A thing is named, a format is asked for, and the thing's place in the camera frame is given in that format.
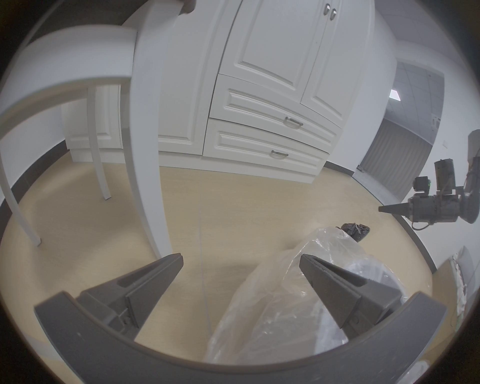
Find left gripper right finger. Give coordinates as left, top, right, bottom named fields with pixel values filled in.
left=299, top=254, right=402, bottom=338

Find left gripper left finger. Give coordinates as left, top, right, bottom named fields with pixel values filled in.
left=77, top=253, right=184, bottom=338

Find clear plastic bag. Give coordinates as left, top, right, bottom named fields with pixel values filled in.
left=204, top=226, right=409, bottom=364

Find pale grey trash bin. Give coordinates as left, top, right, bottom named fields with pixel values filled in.
left=262, top=259, right=407, bottom=357

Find crumpled black plastic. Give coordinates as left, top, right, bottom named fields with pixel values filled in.
left=335, top=222, right=371, bottom=242

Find grey curtain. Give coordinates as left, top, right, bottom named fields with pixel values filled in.
left=358, top=120, right=432, bottom=203

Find white chair dark grey cushions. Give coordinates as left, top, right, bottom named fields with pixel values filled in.
left=0, top=0, right=196, bottom=259

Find white wardrobe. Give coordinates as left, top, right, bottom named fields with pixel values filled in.
left=62, top=0, right=376, bottom=184

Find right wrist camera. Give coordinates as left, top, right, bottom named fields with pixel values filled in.
left=412, top=175, right=433, bottom=197

